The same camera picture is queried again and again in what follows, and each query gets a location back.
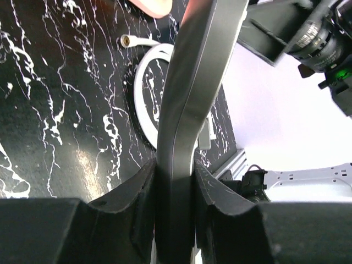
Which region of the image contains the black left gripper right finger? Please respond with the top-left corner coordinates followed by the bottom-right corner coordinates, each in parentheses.
top-left (194, 162), bottom-right (351, 263)

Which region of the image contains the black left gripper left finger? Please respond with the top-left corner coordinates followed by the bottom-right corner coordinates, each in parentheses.
top-left (1, 159), bottom-right (156, 263)

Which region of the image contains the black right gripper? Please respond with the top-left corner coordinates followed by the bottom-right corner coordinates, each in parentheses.
top-left (238, 1), bottom-right (351, 117)

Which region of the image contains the grey shower head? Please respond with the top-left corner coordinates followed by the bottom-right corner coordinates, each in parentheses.
top-left (155, 1), bottom-right (248, 263)

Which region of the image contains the white shower hose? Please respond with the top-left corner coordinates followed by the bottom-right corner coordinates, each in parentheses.
top-left (120, 34), bottom-right (218, 151)

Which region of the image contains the pink three-tier shelf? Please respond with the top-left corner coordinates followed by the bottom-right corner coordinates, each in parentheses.
top-left (129, 0), bottom-right (173, 19)

